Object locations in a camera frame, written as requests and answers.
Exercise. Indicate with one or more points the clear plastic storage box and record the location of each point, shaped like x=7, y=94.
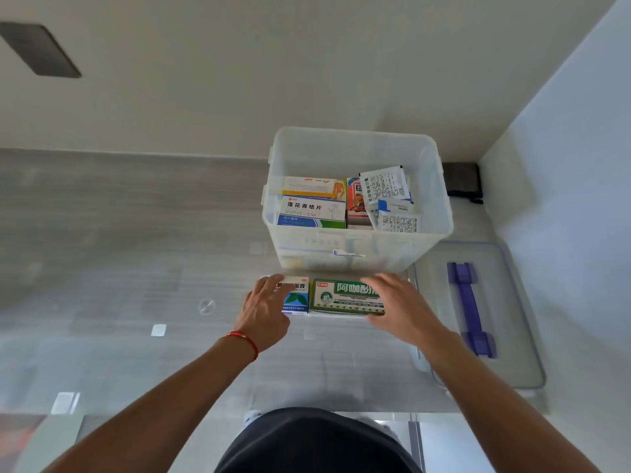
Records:
x=345, y=147

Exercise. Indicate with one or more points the white lower cabinet front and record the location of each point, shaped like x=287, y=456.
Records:
x=443, y=453

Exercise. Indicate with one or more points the grey wall socket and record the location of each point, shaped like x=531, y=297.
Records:
x=39, y=49

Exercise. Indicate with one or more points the blue leaf print medicine box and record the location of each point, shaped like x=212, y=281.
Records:
x=298, y=300

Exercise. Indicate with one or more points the yellow orange figure medicine box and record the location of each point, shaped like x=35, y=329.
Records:
x=310, y=186

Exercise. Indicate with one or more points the person's left white shoe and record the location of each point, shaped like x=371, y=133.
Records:
x=251, y=419

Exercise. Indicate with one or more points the white rectangular label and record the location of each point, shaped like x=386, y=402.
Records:
x=65, y=403

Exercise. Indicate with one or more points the person's dark clothing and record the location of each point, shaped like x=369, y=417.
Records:
x=315, y=443

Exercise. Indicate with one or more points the person's right hand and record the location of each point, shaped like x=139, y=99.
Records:
x=409, y=315

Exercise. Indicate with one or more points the red cartoon print medicine box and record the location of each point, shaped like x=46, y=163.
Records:
x=356, y=204

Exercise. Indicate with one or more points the person's left hand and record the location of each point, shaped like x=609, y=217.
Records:
x=266, y=315

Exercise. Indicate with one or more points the person's right forearm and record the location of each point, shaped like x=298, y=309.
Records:
x=493, y=413

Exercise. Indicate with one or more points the white blue green medicine box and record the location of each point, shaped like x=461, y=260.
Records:
x=310, y=209

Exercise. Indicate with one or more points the person's left forearm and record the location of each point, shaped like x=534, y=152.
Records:
x=148, y=418

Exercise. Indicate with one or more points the round clear disc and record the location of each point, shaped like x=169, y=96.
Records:
x=206, y=306

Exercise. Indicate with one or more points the small white square sticker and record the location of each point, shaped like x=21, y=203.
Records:
x=158, y=330

